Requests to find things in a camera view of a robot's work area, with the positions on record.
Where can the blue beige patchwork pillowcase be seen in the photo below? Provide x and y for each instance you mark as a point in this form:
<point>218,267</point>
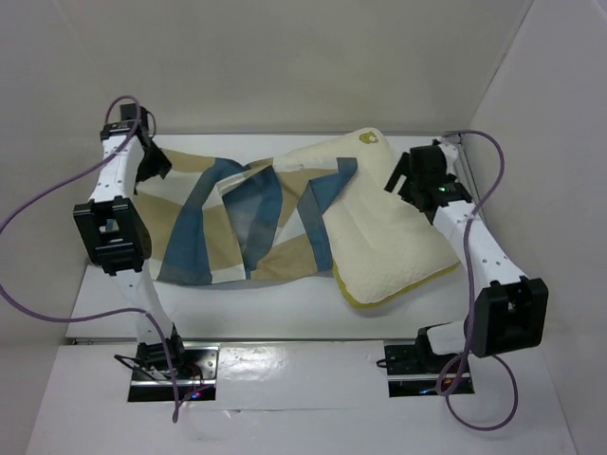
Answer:
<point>213,220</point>

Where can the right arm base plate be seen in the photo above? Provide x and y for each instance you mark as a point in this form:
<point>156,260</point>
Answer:
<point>410,371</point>

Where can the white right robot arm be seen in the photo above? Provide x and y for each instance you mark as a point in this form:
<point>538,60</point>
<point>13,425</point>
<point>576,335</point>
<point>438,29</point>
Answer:
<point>507,309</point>

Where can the aluminium rail front edge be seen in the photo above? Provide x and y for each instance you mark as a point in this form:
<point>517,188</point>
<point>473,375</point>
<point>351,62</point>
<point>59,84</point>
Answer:
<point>221,340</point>

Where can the aluminium rail right side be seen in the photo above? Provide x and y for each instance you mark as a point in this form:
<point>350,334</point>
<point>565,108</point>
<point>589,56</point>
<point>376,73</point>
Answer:
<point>465,168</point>

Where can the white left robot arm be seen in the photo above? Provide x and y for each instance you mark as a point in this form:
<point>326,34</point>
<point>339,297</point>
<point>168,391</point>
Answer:
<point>117,240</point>

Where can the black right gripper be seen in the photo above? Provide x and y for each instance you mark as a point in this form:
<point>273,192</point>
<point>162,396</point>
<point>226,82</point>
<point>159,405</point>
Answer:
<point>404,175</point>

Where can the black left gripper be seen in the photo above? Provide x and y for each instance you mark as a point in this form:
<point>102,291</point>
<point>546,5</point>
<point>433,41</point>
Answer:
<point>160,165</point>

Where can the cream and yellow pillow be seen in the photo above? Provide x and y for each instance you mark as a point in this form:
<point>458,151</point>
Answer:
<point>382,247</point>

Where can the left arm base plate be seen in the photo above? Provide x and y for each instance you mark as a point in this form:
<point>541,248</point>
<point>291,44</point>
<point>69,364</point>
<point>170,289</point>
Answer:
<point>195,377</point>

